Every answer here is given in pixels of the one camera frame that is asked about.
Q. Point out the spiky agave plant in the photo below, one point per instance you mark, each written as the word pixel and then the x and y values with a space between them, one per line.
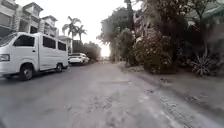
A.
pixel 202 65

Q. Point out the row of trees and bushes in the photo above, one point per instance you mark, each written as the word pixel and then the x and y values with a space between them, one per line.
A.
pixel 156 40

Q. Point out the palm tree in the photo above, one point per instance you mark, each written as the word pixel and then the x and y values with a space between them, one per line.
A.
pixel 80 33
pixel 71 28

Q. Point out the multi-storey building with balconies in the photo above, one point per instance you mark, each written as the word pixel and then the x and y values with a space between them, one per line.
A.
pixel 26 20

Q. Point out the grey concrete road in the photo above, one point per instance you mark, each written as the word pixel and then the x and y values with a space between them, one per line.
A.
pixel 100 96

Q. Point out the white car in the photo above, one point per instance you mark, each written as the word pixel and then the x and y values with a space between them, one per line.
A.
pixel 76 59

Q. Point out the dark hedge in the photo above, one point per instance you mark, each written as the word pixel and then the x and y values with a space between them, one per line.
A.
pixel 89 50

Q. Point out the white van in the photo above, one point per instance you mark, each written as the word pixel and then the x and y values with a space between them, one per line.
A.
pixel 30 53

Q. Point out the grey concrete verge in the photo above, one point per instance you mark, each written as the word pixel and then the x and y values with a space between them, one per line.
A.
pixel 196 88

